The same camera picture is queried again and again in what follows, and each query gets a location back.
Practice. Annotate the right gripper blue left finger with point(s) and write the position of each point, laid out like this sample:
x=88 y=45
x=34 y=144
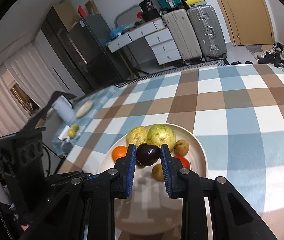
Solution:
x=81 y=205

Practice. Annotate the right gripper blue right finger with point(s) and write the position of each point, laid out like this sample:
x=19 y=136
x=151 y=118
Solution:
x=232 y=217

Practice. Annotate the orange fruit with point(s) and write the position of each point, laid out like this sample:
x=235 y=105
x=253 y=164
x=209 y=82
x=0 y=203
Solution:
x=119 y=152

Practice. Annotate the red tomato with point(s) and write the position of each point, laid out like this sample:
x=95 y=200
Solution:
x=185 y=162

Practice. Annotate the brown kiwi fruit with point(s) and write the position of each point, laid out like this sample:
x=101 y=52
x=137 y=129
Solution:
x=157 y=172
x=181 y=148

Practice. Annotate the dark purple plum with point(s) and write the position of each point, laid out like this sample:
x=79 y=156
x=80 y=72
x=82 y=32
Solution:
x=147 y=155

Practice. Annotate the white curtain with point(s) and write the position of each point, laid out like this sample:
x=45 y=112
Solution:
x=25 y=83

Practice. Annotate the blue checkered side tablecloth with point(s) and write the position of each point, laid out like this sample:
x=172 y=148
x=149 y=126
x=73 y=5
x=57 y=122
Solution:
x=61 y=143

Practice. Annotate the green lemon on side table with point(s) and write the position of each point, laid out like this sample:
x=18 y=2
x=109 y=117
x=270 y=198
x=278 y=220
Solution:
x=71 y=133

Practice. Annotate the white cylinder container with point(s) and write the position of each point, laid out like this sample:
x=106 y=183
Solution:
x=64 y=109

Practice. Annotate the small cream plate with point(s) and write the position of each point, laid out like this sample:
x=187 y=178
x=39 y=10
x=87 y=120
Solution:
x=84 y=109

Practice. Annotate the bumpy yellow guava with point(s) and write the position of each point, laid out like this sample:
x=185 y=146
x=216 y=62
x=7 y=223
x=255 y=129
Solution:
x=137 y=136

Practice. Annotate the yellow-green guava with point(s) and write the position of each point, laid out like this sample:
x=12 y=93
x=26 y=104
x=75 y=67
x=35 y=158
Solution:
x=160 y=134

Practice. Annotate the black refrigerator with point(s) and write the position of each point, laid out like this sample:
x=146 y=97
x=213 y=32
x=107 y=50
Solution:
x=100 y=66

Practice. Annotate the white drawer desk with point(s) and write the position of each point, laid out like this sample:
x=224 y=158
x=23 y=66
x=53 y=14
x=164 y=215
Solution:
x=157 y=36

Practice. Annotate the silver suitcase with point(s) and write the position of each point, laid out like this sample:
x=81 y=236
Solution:
x=208 y=31

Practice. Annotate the beige suitcase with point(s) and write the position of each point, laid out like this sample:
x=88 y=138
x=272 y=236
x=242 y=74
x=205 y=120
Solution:
x=183 y=34

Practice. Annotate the wooden door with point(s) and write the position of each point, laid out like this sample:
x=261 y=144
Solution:
x=248 y=21

